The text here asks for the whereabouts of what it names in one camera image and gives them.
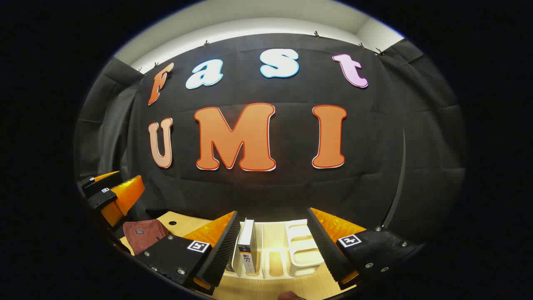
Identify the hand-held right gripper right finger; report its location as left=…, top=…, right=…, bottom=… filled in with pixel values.
left=307, top=207, right=422, bottom=290

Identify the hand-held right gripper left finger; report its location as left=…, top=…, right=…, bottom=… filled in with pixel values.
left=137, top=210, right=242, bottom=295

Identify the white bookshelf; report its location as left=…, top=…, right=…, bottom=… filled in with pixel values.
left=225, top=218, right=326, bottom=280

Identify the black spine book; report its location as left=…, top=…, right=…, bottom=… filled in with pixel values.
left=237, top=217, right=258, bottom=275

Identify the maroon schoolbag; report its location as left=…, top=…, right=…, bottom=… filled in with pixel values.
left=122, top=219, right=170, bottom=256

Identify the black backdrop cloth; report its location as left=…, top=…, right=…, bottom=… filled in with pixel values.
left=75, top=32, right=467, bottom=246

